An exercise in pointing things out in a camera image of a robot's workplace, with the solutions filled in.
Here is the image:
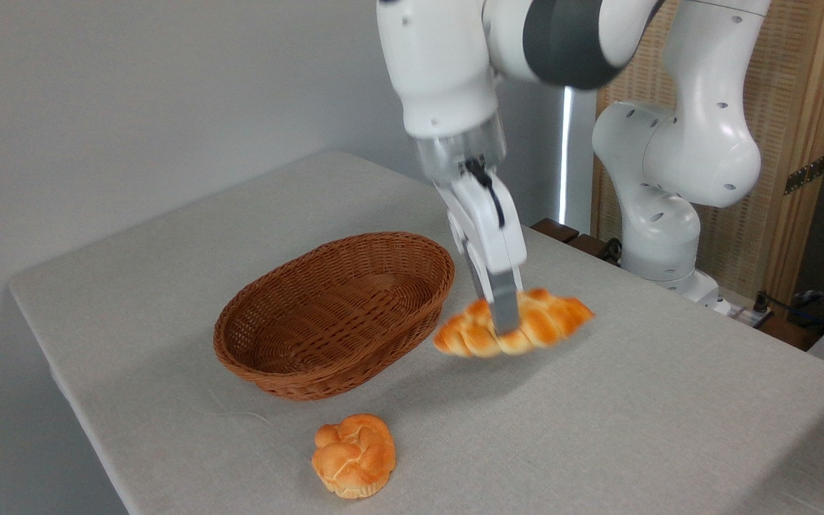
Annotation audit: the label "round knotted bread roll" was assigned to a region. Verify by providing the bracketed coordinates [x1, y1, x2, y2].
[310, 413, 398, 500]

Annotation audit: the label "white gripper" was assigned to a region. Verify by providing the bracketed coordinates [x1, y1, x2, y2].
[431, 171, 529, 337]

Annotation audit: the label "brown oval wicker basket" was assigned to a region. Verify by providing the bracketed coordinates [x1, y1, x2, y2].
[212, 230, 456, 402]

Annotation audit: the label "metal screen hinge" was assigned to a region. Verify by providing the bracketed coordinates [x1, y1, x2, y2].
[783, 153, 824, 196]

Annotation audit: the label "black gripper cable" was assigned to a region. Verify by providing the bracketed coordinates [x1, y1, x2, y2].
[463, 157, 507, 230]

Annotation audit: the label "dark brown wooden blocks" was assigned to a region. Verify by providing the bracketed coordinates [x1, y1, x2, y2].
[531, 217, 622, 264]

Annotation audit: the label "black cables with plug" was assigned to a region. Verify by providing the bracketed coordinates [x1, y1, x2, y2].
[750, 289, 824, 338]

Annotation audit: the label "grey tablecloth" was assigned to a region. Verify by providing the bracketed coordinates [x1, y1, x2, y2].
[8, 149, 824, 515]

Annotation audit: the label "long braided bread loaf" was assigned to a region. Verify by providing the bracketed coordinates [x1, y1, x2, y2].
[431, 288, 596, 359]

